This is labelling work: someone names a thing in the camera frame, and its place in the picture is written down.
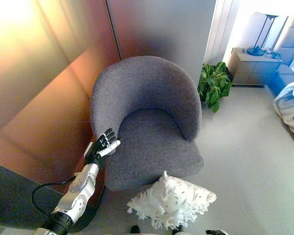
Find beige bedside table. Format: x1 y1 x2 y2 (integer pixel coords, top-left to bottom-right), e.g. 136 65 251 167
231 47 282 86

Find dark wooden side table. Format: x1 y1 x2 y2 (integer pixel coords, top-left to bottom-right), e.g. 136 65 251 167
0 160 106 235

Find green potted plant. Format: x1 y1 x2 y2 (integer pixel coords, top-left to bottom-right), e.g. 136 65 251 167
197 61 233 114

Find table lamp with white shade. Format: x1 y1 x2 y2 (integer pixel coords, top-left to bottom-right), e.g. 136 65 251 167
245 11 289 56

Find grey padded headboard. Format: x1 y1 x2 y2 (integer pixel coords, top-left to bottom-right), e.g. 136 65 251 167
274 7 294 66

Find white fringed pillow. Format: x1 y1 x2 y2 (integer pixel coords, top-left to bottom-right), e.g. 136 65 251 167
126 170 218 231

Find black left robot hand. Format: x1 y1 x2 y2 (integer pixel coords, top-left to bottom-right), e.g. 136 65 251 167
84 127 122 171

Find bed with white duvet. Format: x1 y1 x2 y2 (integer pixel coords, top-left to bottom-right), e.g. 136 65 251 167
267 51 294 150

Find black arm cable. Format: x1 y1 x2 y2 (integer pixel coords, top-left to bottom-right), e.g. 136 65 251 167
31 178 74 217

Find black cables on bedside table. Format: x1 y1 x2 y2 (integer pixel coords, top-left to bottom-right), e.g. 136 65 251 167
263 47 282 59

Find grey round armchair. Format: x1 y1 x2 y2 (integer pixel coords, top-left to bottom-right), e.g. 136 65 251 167
89 55 204 191

